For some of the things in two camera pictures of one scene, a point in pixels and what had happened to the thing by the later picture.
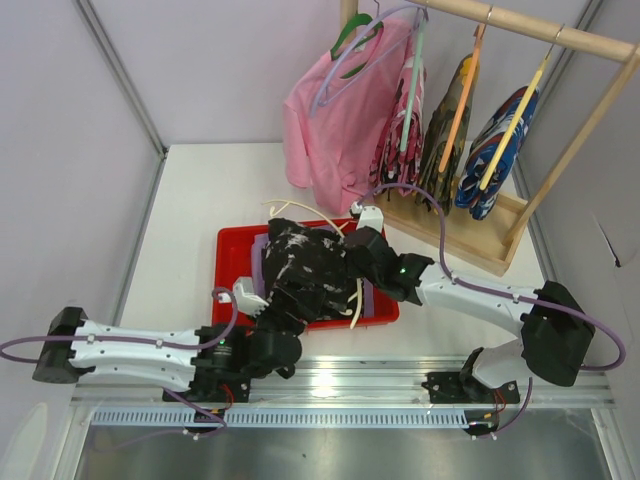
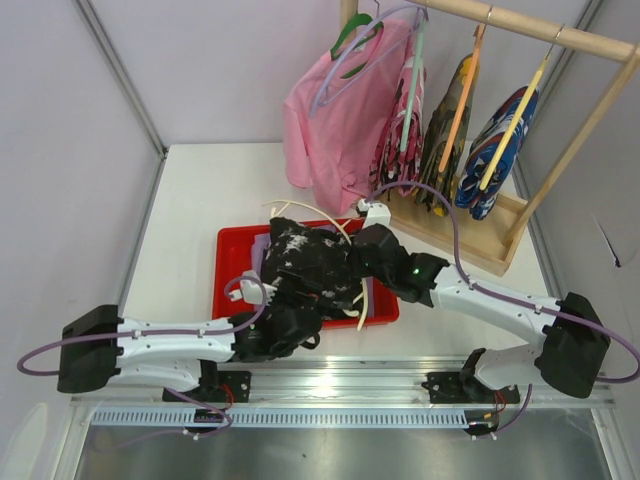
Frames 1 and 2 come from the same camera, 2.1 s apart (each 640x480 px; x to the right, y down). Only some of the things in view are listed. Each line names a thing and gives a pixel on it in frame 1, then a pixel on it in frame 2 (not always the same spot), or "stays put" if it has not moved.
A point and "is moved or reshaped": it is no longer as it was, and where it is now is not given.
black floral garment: (313, 257) stays put
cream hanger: (359, 290) is moved or reshaped
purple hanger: (426, 14) stays put
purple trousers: (259, 246) stays put
